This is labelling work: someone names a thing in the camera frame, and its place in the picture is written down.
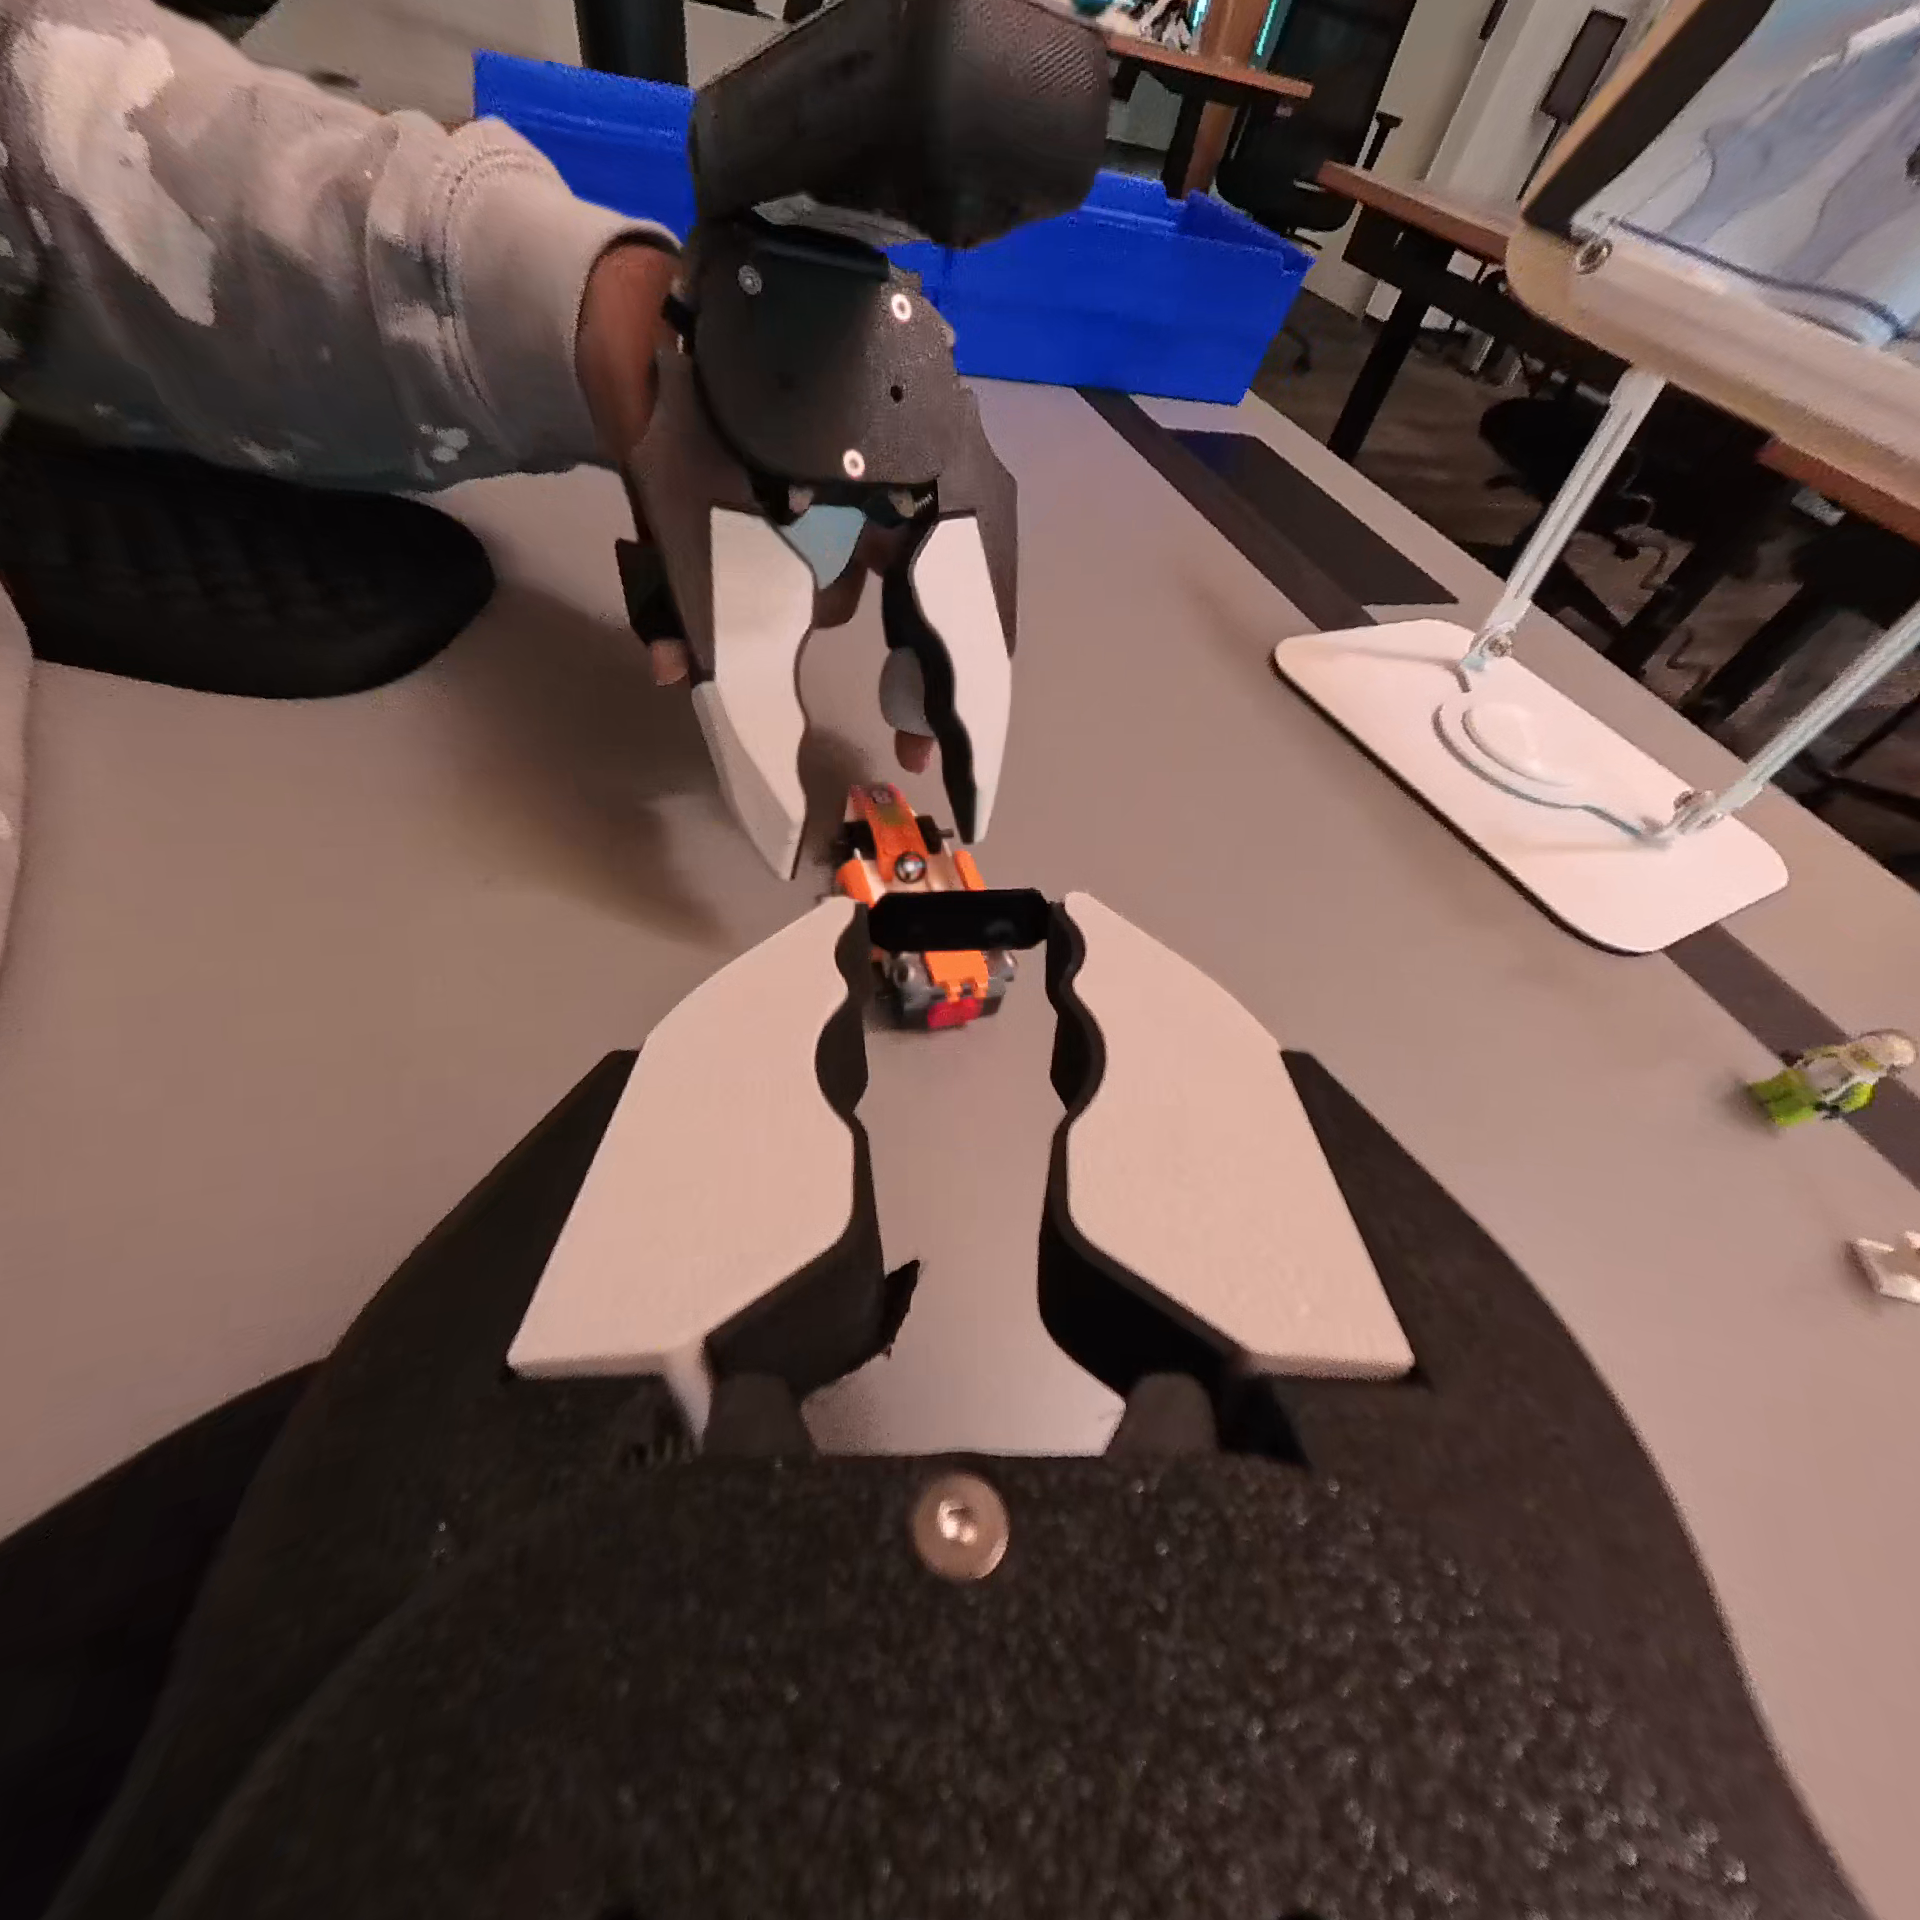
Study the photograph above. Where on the green minifigure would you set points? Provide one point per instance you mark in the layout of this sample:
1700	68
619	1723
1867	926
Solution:
1831	1080

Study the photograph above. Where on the white book stand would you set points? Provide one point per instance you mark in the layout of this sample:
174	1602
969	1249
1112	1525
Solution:
1563	781

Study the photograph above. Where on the black office chair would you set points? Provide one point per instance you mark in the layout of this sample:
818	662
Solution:
1320	105

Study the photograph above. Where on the instruction booklet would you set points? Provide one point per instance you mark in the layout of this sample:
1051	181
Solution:
1802	150

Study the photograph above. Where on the small gold trophy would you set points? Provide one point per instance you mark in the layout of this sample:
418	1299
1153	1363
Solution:
1892	1265

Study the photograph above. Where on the person's left hand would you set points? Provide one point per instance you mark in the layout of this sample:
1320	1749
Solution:
633	359

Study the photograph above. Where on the blue storage bin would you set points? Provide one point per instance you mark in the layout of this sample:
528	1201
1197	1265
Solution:
1142	285

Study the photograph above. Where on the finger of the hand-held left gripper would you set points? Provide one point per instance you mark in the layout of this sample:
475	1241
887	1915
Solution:
751	677
956	662

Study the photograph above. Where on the black textured pad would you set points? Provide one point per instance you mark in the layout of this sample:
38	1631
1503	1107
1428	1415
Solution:
212	570

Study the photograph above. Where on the orange white lego car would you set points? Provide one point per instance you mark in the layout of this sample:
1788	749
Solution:
916	916

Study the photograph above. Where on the wooden desk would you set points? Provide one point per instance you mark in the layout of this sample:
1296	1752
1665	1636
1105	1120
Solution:
1414	241
1203	77

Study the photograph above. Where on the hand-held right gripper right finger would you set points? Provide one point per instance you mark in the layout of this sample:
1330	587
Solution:
1236	1201

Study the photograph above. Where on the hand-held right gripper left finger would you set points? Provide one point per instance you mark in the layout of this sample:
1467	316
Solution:
691	1201

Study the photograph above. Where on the person's left forearm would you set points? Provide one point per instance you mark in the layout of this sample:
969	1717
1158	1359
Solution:
274	241

